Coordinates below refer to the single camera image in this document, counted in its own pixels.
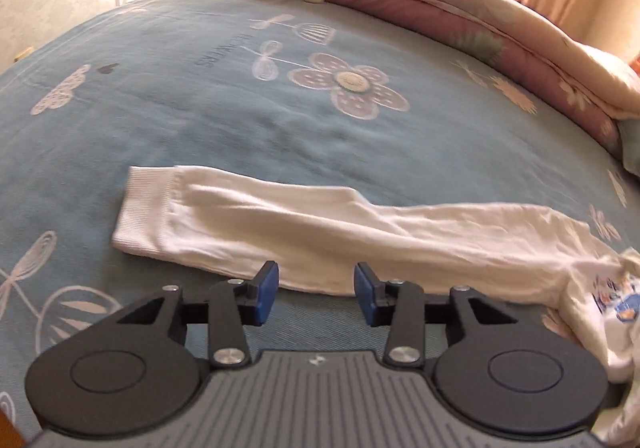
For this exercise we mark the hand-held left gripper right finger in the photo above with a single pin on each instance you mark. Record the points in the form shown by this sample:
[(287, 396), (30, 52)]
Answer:
[(365, 295)]

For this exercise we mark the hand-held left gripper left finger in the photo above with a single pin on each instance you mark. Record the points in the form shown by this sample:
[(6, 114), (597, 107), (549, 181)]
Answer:
[(267, 293)]

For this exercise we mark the white printed long-sleeve shirt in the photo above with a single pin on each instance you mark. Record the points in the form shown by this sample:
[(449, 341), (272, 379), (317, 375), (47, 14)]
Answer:
[(300, 233)]

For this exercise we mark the blue floral bed sheet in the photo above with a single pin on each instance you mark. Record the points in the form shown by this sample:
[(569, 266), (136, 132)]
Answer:
[(200, 103)]

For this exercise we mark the green floral pillow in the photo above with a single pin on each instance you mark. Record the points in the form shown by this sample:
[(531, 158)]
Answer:
[(631, 143)]

